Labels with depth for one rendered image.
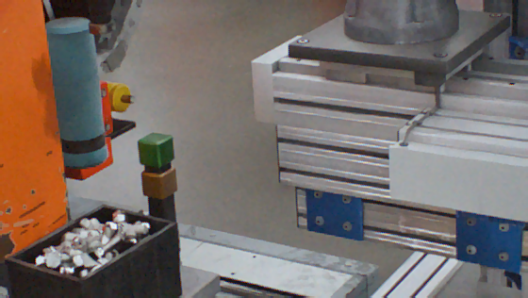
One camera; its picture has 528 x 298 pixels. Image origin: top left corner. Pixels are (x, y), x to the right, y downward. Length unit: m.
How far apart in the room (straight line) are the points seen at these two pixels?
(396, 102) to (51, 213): 0.55
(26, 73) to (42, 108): 0.06
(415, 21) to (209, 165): 1.88
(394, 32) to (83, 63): 0.70
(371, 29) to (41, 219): 0.57
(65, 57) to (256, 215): 1.10
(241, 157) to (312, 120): 1.78
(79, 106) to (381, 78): 0.68
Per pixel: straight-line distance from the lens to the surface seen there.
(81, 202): 2.58
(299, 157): 1.60
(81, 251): 1.56
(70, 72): 2.00
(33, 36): 1.64
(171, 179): 1.68
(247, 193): 3.10
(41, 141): 1.68
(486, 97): 1.46
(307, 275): 2.49
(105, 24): 1.89
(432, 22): 1.48
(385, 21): 1.47
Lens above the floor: 1.24
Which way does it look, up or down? 21 degrees down
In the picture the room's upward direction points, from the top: 4 degrees counter-clockwise
